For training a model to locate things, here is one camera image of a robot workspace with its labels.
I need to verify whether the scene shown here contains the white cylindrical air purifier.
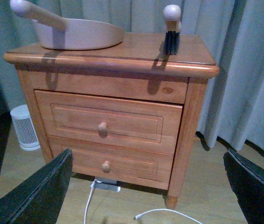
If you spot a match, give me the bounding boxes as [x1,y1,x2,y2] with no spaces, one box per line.
[10,105,40,151]

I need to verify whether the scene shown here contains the beige hand brush black bristles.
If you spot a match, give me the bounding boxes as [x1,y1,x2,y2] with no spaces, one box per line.
[163,5,181,55]

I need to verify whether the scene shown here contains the beige plastic dustpan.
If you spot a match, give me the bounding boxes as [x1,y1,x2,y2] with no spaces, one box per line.
[10,0,124,50]

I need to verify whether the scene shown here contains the upper wooden drawer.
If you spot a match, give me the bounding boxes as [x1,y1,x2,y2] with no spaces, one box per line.
[35,90,183,154]

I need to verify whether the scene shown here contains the lower wooden drawer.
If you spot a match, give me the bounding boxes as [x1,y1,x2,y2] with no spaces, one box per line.
[49,136,173,189]

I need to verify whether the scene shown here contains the grey power strip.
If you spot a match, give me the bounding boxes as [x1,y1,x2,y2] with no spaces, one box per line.
[91,177,121,192]

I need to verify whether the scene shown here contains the white charging cable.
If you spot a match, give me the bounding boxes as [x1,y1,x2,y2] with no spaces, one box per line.
[83,181,98,224]

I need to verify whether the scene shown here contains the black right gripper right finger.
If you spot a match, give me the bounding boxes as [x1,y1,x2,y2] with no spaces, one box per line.
[223,149,264,224]

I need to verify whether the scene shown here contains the wooden nightstand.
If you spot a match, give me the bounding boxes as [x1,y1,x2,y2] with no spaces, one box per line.
[4,33,219,209]

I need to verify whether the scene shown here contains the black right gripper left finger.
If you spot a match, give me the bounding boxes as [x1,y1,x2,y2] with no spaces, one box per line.
[0,149,73,224]

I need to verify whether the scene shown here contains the grey-green curtain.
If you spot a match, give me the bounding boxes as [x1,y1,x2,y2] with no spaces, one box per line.
[0,0,264,150]

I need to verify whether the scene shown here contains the wooden drawer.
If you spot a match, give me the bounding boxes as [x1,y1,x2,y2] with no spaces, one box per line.
[49,136,173,189]
[35,90,183,154]

